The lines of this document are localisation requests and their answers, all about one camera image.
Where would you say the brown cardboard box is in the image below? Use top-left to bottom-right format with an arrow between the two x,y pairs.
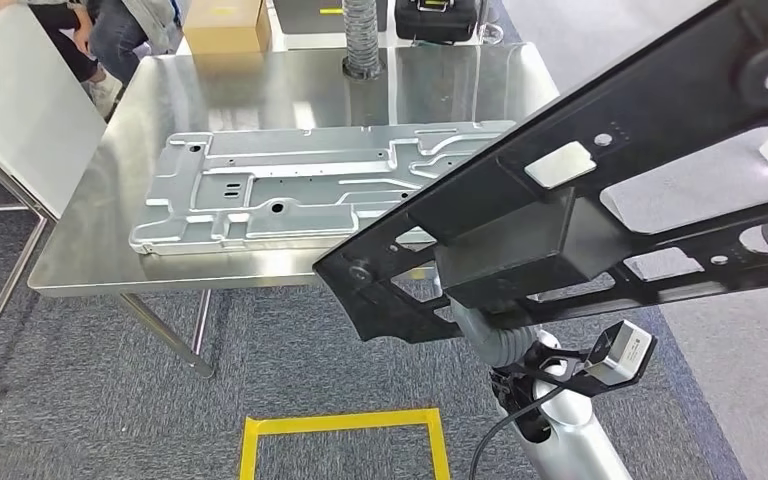
181,0 -> 273,56

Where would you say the stainless steel workbench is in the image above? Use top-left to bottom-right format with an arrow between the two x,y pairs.
26,40 -> 561,380

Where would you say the steel side table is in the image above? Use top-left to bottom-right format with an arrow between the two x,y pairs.
0,125 -> 51,399

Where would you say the dark flat board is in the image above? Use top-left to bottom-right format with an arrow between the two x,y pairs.
271,0 -> 347,36

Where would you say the black plastic frame part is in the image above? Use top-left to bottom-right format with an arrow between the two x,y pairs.
312,0 -> 768,344

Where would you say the black cable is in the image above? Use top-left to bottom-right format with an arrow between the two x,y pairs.
468,386 -> 567,480

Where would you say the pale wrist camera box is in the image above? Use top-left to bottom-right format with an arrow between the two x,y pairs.
582,319 -> 657,387

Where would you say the yellow floor tape square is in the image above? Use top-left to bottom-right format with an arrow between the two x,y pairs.
238,408 -> 452,480

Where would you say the white table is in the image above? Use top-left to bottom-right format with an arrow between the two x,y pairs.
175,0 -> 491,56

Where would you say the person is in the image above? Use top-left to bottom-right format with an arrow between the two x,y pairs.
0,0 -> 187,122

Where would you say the stamped grey metal panel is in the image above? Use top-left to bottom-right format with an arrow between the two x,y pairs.
128,120 -> 518,256

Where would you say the black camera mounting bracket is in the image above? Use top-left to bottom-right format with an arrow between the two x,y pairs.
489,344 -> 624,425

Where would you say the black carry case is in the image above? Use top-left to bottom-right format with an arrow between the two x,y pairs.
393,0 -> 478,44

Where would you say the grey corrugated hose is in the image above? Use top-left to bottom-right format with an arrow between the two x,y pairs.
340,0 -> 389,81

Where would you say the white board panel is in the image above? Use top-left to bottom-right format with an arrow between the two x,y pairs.
0,5 -> 108,220

